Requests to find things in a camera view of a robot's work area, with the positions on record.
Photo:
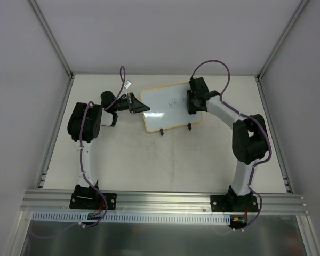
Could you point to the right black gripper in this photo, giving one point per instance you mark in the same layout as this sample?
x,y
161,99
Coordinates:
x,y
190,102

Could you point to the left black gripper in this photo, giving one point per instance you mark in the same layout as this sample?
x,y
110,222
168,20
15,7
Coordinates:
x,y
132,103

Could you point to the yellow framed whiteboard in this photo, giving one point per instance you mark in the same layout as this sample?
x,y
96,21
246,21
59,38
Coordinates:
x,y
168,108

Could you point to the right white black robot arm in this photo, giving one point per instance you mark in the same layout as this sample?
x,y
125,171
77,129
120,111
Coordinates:
x,y
249,140

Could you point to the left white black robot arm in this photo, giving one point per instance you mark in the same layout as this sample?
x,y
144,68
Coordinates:
x,y
84,127

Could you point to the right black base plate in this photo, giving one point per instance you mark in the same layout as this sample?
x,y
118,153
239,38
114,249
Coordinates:
x,y
231,202

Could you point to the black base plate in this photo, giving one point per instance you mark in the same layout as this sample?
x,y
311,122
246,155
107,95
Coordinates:
x,y
86,198
231,202

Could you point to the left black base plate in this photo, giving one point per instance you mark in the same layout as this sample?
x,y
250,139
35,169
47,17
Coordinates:
x,y
86,198

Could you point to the left aluminium frame post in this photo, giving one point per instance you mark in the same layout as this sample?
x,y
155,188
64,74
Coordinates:
x,y
50,36

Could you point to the aluminium frame post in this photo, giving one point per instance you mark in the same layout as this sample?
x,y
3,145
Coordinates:
x,y
50,36
282,37

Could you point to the white slotted cable duct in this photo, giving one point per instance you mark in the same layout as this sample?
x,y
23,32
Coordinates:
x,y
115,217

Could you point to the aluminium mounting rail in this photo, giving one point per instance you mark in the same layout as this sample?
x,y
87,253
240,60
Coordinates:
x,y
162,202

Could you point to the right aluminium frame post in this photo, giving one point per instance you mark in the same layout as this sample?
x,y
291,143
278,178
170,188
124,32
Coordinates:
x,y
282,37

